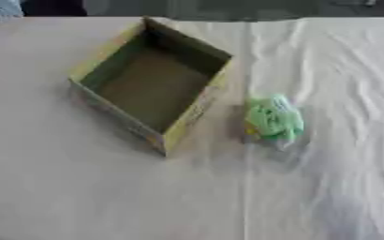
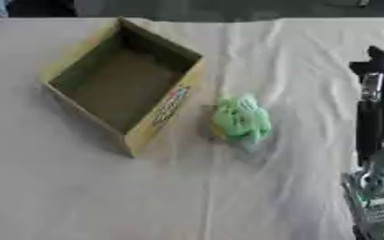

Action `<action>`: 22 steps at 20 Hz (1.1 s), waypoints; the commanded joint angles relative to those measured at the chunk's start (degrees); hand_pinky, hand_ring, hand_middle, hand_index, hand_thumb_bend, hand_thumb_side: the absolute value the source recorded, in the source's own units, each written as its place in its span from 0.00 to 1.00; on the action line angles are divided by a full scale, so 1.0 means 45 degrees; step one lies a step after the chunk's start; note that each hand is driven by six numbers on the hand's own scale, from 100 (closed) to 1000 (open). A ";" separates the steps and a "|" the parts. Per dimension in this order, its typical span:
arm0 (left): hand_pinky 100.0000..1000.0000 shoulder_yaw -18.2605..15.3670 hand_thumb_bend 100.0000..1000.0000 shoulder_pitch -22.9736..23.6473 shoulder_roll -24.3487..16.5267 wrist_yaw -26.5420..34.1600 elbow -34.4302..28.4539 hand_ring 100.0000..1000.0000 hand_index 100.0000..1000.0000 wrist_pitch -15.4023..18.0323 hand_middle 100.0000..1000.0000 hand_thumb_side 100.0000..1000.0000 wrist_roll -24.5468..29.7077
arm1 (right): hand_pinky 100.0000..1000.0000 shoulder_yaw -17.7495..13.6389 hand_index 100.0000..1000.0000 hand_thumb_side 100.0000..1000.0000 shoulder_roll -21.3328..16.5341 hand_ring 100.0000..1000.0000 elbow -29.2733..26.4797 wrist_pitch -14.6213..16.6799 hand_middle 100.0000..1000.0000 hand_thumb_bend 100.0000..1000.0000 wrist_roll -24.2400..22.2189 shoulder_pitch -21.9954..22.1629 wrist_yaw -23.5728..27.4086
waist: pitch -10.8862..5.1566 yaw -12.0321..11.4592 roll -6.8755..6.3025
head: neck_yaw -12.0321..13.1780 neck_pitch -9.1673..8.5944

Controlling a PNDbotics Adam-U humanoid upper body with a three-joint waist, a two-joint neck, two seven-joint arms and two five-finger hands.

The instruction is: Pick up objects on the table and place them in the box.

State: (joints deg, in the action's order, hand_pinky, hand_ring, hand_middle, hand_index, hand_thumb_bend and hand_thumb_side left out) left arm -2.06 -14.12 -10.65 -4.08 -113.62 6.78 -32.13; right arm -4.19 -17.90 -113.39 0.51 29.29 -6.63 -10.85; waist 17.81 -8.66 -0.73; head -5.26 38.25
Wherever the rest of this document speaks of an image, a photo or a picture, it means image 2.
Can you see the green soft toy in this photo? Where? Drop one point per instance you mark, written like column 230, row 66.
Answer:
column 241, row 120

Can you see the person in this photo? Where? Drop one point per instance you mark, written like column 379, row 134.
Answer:
column 26, row 7

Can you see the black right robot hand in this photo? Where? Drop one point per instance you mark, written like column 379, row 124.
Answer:
column 375, row 125

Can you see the tan cardboard box green inside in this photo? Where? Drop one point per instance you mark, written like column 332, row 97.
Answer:
column 125, row 90

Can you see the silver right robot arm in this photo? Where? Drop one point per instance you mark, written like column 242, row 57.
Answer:
column 376, row 200

